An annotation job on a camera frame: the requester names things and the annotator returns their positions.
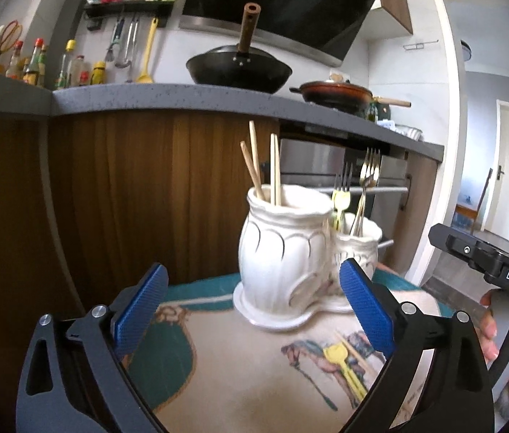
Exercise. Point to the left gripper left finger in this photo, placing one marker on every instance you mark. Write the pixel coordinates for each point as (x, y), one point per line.
(73, 379)

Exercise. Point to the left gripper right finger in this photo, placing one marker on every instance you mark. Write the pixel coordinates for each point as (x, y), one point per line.
(456, 395)

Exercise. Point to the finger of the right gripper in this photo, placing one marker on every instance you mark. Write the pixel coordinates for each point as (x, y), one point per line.
(476, 253)

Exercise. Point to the yellow plastic spoon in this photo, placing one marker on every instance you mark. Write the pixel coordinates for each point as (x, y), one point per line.
(338, 354)

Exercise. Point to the silver metal fork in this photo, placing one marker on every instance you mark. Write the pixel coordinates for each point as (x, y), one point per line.
(346, 178)

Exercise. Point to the yellow plastic fork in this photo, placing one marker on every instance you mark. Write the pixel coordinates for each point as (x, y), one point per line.
(341, 201)

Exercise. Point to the stainless steel oven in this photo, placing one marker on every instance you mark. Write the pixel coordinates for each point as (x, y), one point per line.
(323, 167)

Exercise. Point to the white ceramic utensil holder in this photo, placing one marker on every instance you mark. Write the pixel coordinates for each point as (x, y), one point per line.
(290, 256)

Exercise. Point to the wooden cabinet door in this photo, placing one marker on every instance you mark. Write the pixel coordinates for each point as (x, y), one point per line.
(135, 187)

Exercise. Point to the red-brown frying pan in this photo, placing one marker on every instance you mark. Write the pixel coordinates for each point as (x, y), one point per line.
(343, 96)

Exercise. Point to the black range hood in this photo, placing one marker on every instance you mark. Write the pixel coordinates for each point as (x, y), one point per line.
(323, 30)

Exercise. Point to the yellow cap oil bottle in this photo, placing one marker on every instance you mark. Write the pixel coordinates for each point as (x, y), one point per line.
(62, 81)

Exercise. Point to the yellow cap mustard jar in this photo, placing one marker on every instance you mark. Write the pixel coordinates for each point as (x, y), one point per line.
(98, 75)

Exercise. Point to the yellow hanging spatula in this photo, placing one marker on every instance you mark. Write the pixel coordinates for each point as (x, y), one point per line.
(145, 76)

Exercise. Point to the red cap sauce bottle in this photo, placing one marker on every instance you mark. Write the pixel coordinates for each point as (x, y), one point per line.
(32, 70)

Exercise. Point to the black wok wooden handle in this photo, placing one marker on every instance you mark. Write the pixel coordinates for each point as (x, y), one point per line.
(241, 66)

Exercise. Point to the black wall spice shelf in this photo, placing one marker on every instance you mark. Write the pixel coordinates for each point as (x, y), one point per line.
(161, 10)

